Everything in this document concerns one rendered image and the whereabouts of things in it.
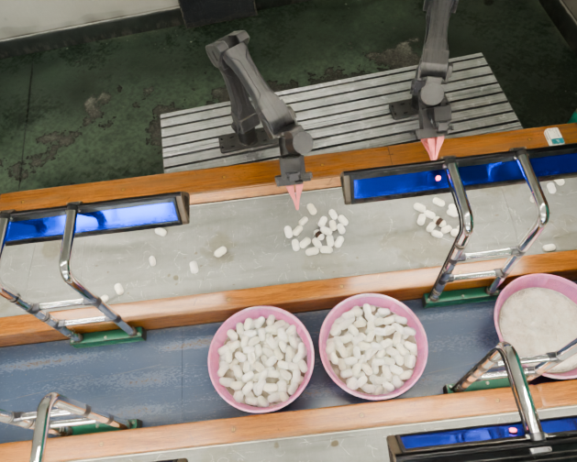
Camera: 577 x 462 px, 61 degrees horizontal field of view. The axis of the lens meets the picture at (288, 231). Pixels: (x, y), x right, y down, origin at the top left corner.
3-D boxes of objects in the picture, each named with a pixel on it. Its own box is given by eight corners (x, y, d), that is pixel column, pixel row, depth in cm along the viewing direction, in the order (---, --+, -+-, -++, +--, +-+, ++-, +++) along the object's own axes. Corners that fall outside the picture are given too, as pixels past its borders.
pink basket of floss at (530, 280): (464, 339, 130) (473, 328, 121) (517, 269, 138) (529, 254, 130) (560, 410, 120) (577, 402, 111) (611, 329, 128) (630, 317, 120)
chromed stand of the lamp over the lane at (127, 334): (83, 286, 146) (-7, 207, 107) (149, 278, 146) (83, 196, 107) (75, 348, 137) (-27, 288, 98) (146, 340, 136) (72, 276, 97)
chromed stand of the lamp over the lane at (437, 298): (408, 247, 144) (437, 153, 105) (477, 239, 143) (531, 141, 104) (423, 308, 135) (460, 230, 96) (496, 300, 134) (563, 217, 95)
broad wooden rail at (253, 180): (30, 221, 170) (-2, 192, 154) (555, 158, 166) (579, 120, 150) (24, 252, 165) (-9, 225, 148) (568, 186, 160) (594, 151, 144)
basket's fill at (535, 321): (482, 298, 134) (489, 291, 129) (565, 289, 133) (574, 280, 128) (508, 381, 123) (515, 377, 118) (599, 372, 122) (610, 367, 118)
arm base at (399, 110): (455, 92, 161) (449, 77, 165) (396, 104, 161) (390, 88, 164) (450, 109, 168) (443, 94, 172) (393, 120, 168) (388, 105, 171)
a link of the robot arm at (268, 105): (298, 116, 130) (237, 16, 128) (271, 133, 128) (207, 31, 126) (288, 129, 142) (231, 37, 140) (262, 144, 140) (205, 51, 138)
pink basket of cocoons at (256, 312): (215, 323, 137) (206, 312, 129) (309, 312, 137) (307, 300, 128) (216, 423, 124) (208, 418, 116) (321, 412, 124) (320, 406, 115)
